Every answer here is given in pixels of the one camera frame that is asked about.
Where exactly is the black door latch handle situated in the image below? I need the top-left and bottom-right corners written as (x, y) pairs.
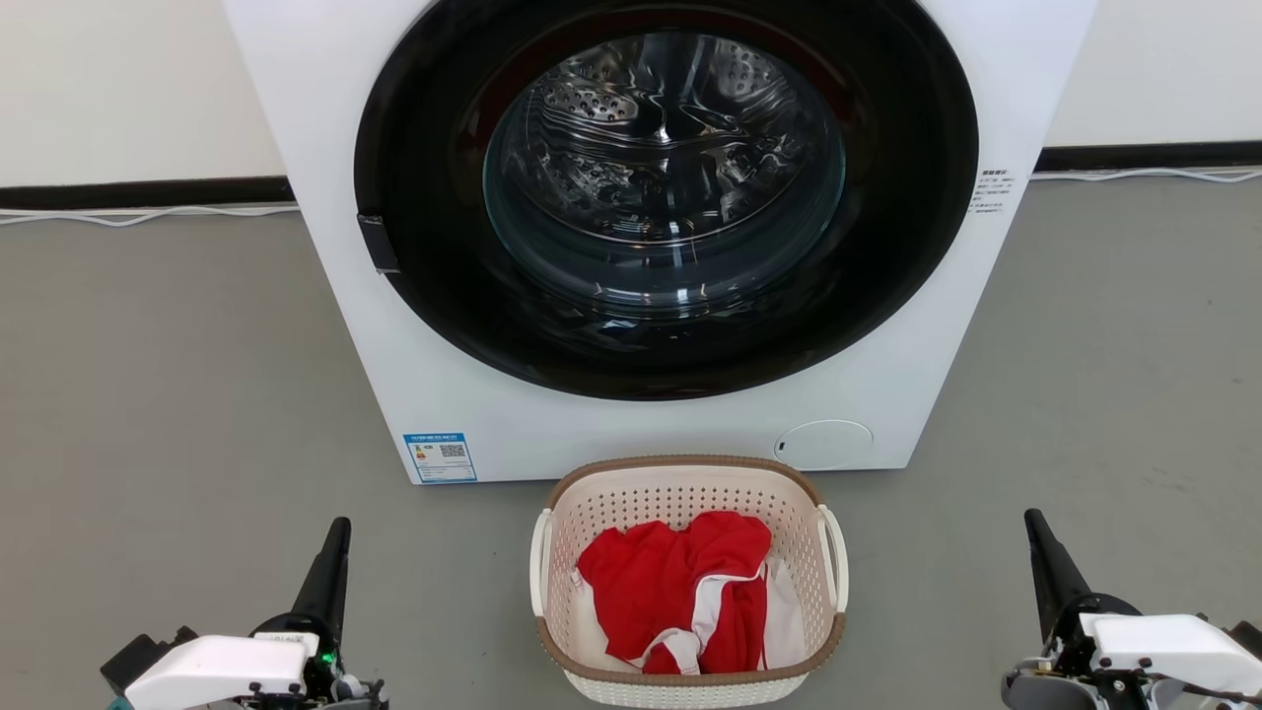
top-left (356, 213), bottom-right (400, 274)

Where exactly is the steel washing machine drum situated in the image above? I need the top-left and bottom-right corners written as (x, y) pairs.
top-left (483, 32), bottom-right (847, 319)

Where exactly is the red garment with white trim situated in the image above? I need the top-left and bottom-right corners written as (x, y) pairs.
top-left (577, 511), bottom-right (773, 675)

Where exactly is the white floor cable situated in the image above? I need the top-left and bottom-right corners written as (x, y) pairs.
top-left (1031, 166), bottom-right (1262, 185)
top-left (0, 203), bottom-right (300, 228)

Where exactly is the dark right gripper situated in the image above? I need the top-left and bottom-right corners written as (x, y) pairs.
top-left (1001, 509), bottom-right (1145, 710)

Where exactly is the round white filter cover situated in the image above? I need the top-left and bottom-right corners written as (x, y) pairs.
top-left (773, 420), bottom-right (875, 471)

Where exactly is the cream perforated laundry basket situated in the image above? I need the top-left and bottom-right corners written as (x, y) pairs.
top-left (529, 455), bottom-right (850, 709)

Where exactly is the black round washing machine door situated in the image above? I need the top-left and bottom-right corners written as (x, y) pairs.
top-left (353, 0), bottom-right (980, 401)

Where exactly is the white front-load washing machine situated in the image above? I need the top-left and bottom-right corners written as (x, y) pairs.
top-left (222, 0), bottom-right (1098, 486)

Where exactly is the small printed text sticker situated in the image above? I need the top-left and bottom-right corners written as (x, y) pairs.
top-left (970, 168), bottom-right (1015, 215)

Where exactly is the blue energy label sticker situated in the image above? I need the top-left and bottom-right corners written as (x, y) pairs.
top-left (402, 432), bottom-right (478, 484)

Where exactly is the dark wall baseboard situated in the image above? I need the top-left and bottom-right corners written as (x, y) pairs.
top-left (1035, 141), bottom-right (1262, 174)
top-left (0, 177), bottom-right (295, 211)

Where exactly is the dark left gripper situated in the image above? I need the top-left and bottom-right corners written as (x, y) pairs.
top-left (251, 517), bottom-right (389, 710)

